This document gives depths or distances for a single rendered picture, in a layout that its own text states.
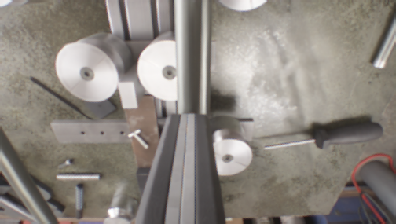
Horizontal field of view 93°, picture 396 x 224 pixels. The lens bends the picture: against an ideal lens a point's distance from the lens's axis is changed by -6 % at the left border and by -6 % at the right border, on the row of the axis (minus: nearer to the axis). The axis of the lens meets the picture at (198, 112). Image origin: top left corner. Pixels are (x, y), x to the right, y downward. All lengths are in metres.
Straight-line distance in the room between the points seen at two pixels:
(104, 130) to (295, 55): 0.25
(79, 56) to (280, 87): 0.23
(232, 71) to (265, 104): 0.07
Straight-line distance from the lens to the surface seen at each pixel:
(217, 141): 0.20
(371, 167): 2.11
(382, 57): 0.33
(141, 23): 0.22
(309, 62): 0.29
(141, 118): 0.21
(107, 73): 0.18
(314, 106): 0.33
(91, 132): 0.28
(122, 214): 0.41
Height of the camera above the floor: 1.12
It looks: 60 degrees down
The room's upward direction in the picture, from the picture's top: 178 degrees clockwise
